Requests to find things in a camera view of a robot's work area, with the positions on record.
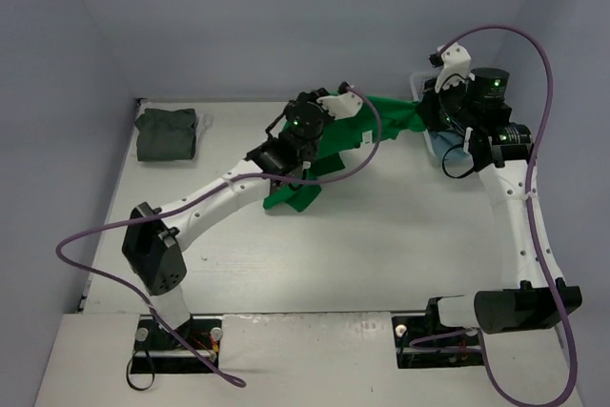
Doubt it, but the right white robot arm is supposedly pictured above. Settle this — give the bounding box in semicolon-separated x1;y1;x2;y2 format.
417;68;582;342

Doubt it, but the white laundry basket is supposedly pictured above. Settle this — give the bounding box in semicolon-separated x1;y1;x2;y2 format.
409;71;440;163

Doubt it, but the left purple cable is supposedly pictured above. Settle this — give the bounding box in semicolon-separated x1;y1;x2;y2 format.
55;86;382;388

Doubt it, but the blue t shirt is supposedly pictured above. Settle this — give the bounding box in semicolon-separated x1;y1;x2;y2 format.
427;131;469;165

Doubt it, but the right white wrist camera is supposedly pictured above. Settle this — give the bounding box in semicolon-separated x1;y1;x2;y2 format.
429;42;472;93

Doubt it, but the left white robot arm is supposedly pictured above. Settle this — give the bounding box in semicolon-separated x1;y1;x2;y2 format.
121;89;353;350

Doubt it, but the grey green t shirt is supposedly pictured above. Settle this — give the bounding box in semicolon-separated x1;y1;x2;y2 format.
134;109;198;162

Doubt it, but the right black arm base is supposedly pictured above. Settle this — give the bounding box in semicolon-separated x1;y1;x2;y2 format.
391;298;483;370

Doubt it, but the black thin looped cable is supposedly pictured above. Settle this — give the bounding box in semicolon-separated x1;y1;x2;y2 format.
125;349;156;392

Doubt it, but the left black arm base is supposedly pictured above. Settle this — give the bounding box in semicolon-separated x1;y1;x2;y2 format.
128;315;223;375

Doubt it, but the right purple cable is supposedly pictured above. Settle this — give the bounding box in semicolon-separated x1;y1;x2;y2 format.
409;24;579;403

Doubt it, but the purple cable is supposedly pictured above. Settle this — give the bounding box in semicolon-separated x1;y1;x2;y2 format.
409;24;579;403
55;86;382;388

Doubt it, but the white t shirt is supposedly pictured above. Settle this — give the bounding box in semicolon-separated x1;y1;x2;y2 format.
195;112;214;142

